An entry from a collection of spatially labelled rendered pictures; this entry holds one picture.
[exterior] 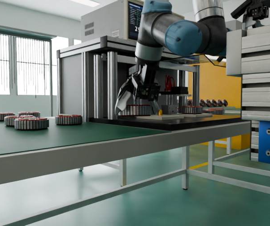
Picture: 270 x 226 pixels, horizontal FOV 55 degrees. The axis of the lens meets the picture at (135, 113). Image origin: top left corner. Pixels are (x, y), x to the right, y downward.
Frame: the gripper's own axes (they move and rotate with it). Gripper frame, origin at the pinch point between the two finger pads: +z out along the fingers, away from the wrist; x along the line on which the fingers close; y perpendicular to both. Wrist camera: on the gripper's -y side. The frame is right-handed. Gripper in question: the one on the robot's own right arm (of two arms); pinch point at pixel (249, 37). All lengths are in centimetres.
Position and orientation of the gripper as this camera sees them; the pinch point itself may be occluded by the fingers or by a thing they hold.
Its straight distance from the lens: 142.7
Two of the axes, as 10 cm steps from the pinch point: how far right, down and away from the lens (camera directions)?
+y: 6.7, 0.4, -7.4
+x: 7.4, -0.3, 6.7
